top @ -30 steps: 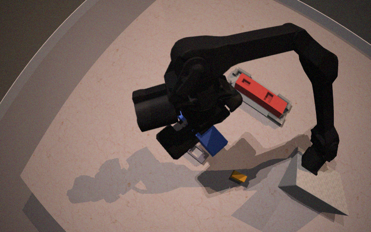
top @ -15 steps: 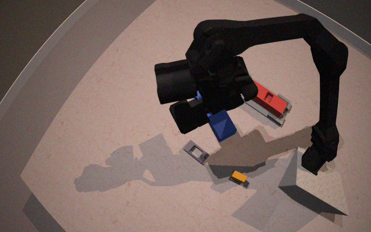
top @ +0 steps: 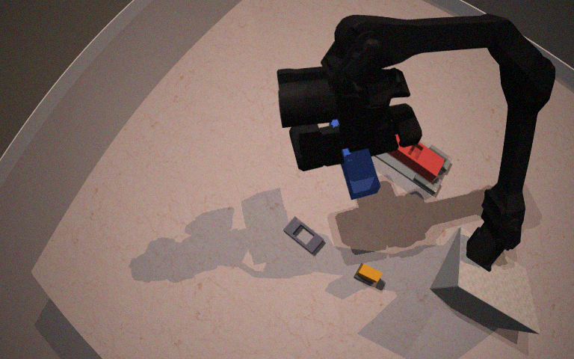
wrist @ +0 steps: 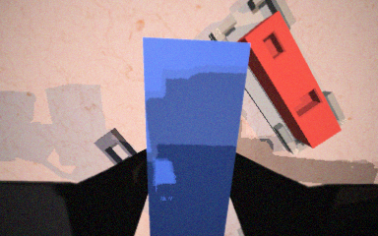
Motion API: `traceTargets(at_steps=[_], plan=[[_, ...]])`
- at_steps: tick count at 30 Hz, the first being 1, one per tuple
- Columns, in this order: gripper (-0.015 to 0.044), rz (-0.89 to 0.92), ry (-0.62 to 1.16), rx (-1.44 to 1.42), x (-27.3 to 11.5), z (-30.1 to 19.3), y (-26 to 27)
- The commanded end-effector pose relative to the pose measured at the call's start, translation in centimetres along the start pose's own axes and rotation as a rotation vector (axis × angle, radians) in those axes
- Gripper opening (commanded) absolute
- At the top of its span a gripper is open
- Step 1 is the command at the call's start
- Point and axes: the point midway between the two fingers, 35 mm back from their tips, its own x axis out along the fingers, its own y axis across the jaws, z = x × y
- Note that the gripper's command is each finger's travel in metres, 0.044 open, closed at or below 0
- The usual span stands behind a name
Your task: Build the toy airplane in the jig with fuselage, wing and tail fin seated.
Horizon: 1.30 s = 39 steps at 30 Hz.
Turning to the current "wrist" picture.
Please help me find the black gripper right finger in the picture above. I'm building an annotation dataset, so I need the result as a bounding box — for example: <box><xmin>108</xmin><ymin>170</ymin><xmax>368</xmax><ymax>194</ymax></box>
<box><xmin>230</xmin><ymin>153</ymin><xmax>378</xmax><ymax>236</ymax></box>

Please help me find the dark grey rectangular frame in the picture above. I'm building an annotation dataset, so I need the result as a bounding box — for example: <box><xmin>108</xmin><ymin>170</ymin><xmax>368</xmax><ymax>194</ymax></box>
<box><xmin>94</xmin><ymin>128</ymin><xmax>136</xmax><ymax>165</ymax></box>

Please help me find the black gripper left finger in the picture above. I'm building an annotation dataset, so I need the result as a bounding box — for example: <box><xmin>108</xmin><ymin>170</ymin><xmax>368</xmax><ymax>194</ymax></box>
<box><xmin>0</xmin><ymin>148</ymin><xmax>148</xmax><ymax>236</ymax></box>

